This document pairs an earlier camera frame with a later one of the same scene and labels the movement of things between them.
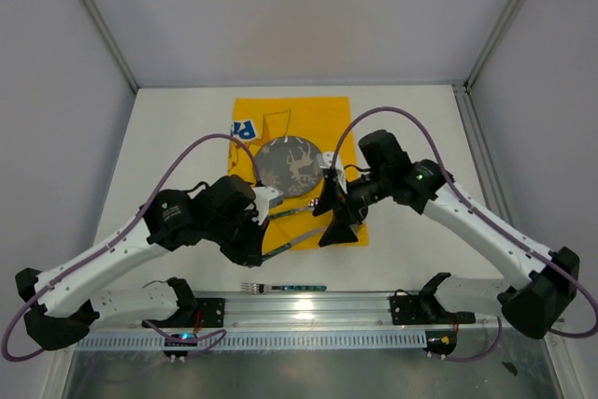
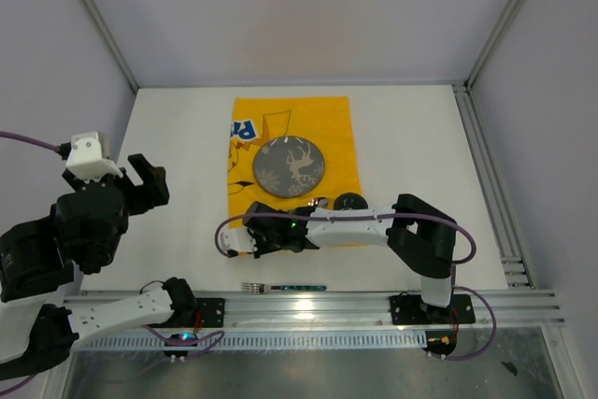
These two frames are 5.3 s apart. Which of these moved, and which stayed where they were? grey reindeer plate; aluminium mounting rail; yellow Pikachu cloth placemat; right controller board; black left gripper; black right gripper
Moved: black right gripper; black left gripper
Stayed: yellow Pikachu cloth placemat; right controller board; grey reindeer plate; aluminium mounting rail
